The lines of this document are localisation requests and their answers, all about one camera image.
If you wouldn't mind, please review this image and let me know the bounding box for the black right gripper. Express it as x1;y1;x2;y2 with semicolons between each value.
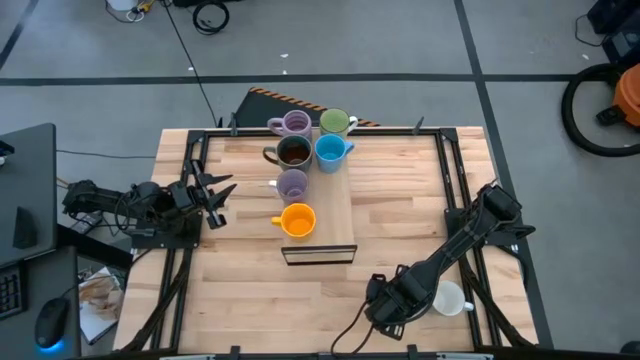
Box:
363;264;436;341

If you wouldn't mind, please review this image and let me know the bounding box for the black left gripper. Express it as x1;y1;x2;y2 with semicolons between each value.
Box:
167;158;239;231

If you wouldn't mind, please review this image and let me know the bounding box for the lilac fine-ridged mug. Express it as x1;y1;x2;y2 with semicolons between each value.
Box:
268;168;310;205

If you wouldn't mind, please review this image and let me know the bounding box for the teal and brown glazed mug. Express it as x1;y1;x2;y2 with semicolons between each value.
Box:
262;134;315;174

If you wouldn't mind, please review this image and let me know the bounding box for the orange faceted mug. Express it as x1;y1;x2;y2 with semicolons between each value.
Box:
270;202;318;238

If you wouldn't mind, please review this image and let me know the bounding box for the lilac bulging ringed mug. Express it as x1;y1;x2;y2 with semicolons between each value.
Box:
266;109;314;140

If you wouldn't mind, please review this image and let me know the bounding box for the blue mug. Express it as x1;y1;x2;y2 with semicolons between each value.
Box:
314;133;356;175

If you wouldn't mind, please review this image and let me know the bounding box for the green mug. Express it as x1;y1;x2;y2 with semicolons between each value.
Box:
318;107;360;139

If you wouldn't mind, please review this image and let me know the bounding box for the plain white mug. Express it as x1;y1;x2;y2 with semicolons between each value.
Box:
432;279;475;317

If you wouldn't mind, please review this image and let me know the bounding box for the black mat with striped edge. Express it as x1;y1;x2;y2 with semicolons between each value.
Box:
233;86;381;129

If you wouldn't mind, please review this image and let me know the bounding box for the wooden shelf riser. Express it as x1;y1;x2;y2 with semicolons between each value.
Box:
281;127;359;267

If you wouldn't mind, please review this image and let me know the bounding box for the black power adapter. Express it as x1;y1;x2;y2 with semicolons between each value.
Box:
71;212;104;235

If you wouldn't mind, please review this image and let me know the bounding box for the crumpled brown paper bag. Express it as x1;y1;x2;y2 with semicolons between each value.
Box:
78;266;126;321

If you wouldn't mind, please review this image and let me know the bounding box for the white notebook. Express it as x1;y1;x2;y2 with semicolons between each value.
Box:
79;299;122;346

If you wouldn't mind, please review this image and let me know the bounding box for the dark grey desk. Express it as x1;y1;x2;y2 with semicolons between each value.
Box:
0;245;82;360
0;122;58;269

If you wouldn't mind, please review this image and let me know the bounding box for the black computer mouse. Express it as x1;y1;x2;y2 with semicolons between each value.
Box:
33;297;71;351

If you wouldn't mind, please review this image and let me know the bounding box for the black keyboard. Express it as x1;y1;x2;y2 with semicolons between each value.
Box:
0;264;27;321

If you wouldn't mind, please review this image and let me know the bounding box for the orange shop vacuum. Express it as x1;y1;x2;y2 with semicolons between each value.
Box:
595;63;640;129

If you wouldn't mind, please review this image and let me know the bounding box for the black equipment case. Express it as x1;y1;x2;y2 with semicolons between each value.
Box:
602;28;640;65
585;0;640;36

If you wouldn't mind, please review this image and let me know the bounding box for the thin black floor cable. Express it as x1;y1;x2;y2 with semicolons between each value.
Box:
56;148;156;160

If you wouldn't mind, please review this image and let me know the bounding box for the long black floor cable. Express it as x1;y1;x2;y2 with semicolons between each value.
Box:
159;0;221;126

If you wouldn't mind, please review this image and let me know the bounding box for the coiled black cable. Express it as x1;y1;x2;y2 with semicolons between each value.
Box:
192;0;231;36

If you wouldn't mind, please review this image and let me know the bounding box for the black aluminium frame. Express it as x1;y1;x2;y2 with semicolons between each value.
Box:
119;127;539;360

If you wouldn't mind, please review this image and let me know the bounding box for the orange vacuum with hose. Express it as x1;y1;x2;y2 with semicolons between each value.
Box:
560;62;640;159

